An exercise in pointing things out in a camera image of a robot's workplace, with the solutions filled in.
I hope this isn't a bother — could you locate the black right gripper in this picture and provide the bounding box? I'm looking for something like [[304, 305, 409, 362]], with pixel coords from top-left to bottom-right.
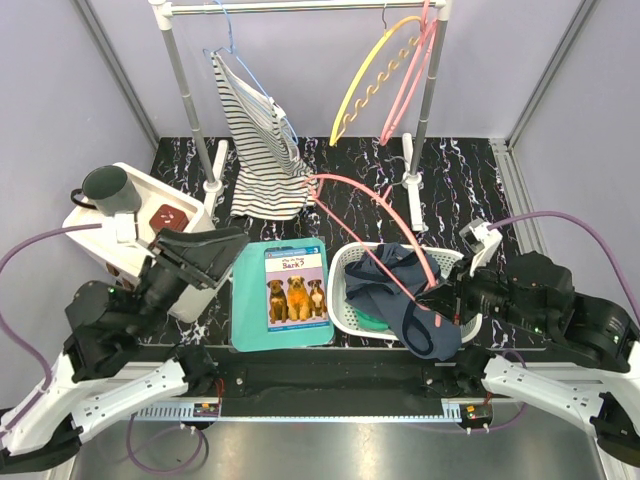
[[416, 252, 550, 334]]

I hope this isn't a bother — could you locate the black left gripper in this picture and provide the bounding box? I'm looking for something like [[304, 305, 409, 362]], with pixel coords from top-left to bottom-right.
[[128, 226, 254, 338]]

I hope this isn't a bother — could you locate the navy blue tank top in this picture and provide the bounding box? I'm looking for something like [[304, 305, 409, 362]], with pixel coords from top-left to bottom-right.
[[345, 243, 462, 361]]

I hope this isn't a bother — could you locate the green tank top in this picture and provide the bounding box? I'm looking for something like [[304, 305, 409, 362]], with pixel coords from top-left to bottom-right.
[[354, 309, 389, 332]]

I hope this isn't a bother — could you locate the striped white tank top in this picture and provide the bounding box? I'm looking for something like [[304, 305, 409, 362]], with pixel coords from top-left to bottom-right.
[[211, 53, 313, 221]]

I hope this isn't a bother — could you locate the coral pink hanger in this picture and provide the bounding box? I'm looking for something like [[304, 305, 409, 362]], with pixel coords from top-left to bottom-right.
[[303, 155, 444, 329]]

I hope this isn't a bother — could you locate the pink plastic hanger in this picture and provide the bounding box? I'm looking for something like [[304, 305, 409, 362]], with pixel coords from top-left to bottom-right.
[[379, 1, 437, 146]]

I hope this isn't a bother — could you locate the yellow hanger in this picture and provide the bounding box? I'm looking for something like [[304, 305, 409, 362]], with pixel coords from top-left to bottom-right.
[[329, 1, 425, 146]]

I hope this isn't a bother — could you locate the light blue wire hanger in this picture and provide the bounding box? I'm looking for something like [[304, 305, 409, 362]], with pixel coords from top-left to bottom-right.
[[202, 0, 299, 144]]

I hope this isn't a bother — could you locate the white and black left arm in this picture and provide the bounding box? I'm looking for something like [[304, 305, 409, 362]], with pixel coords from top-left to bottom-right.
[[1, 227, 249, 474]]

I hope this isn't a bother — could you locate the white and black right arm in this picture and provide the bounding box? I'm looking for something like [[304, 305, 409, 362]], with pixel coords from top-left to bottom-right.
[[416, 252, 639, 467]]

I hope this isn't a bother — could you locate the dark red cube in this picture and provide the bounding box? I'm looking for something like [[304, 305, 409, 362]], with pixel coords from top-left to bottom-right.
[[149, 204, 189, 234]]

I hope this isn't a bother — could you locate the white storage box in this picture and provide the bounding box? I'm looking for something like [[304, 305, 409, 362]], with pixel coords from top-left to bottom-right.
[[63, 162, 220, 323]]

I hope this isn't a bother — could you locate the teal tray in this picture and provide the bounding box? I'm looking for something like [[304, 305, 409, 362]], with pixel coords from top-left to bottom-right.
[[231, 238, 334, 352]]

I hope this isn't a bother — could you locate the white perforated plastic basket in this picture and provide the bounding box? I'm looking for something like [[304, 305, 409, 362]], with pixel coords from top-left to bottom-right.
[[326, 242, 463, 342]]

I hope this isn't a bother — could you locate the dark grey mug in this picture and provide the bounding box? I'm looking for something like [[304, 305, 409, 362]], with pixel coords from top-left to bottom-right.
[[70, 165, 142, 217]]

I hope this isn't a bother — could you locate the dog picture book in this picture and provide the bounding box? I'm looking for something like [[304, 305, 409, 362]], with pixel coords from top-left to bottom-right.
[[264, 245, 329, 332]]

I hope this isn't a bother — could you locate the metal clothes rack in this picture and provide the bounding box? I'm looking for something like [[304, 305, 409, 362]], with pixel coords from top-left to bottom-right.
[[149, 1, 453, 232]]

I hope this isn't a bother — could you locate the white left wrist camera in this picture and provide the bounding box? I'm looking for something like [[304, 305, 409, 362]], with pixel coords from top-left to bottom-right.
[[101, 213, 139, 248]]

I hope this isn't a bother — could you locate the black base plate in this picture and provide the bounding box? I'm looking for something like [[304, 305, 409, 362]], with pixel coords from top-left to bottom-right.
[[158, 349, 516, 419]]

